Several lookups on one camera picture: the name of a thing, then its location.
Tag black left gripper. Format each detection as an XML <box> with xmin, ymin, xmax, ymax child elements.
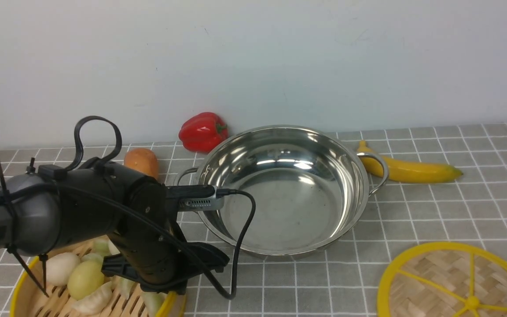
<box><xmin>101</xmin><ymin>182</ymin><xmax>230</xmax><ymax>295</ymax></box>

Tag bamboo steamer basket yellow rim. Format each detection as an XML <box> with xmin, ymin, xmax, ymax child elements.
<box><xmin>10</xmin><ymin>238</ymin><xmax>187</xmax><ymax>317</ymax></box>

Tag woven bamboo steamer lid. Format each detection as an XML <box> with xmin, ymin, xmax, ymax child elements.
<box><xmin>376</xmin><ymin>242</ymin><xmax>507</xmax><ymax>317</ymax></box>

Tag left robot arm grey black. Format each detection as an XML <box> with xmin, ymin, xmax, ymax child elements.
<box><xmin>0</xmin><ymin>162</ymin><xmax>230</xmax><ymax>295</ymax></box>

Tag stainless steel pot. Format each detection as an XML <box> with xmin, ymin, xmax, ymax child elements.
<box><xmin>173</xmin><ymin>125</ymin><xmax>389</xmax><ymax>259</ymax></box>

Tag pale green dumpling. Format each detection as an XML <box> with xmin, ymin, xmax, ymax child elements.
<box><xmin>141</xmin><ymin>292</ymin><xmax>167</xmax><ymax>317</ymax></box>

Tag yellow-green round bun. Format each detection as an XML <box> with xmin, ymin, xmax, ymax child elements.
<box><xmin>67</xmin><ymin>261</ymin><xmax>105</xmax><ymax>300</ymax></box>

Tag white dumpling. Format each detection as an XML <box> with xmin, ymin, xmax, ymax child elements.
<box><xmin>72</xmin><ymin>281</ymin><xmax>113</xmax><ymax>316</ymax></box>

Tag brown potato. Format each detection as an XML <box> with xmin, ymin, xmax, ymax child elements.
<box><xmin>123</xmin><ymin>147</ymin><xmax>159</xmax><ymax>179</ymax></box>

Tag white bun left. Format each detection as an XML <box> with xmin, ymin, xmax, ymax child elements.
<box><xmin>46</xmin><ymin>252</ymin><xmax>81</xmax><ymax>287</ymax></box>

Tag red bell pepper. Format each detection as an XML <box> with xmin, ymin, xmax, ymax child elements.
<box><xmin>178</xmin><ymin>112</ymin><xmax>228</xmax><ymax>153</ymax></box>

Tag yellow banana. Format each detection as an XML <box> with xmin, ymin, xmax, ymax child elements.
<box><xmin>357</xmin><ymin>140</ymin><xmax>463</xmax><ymax>183</ymax></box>

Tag grey checked tablecloth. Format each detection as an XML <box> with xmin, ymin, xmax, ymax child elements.
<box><xmin>0</xmin><ymin>124</ymin><xmax>507</xmax><ymax>317</ymax></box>

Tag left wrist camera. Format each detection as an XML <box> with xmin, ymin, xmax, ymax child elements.
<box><xmin>165</xmin><ymin>185</ymin><xmax>224</xmax><ymax>213</ymax></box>

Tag black camera cable left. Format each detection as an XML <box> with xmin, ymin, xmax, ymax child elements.
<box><xmin>55</xmin><ymin>183</ymin><xmax>257</xmax><ymax>300</ymax></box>

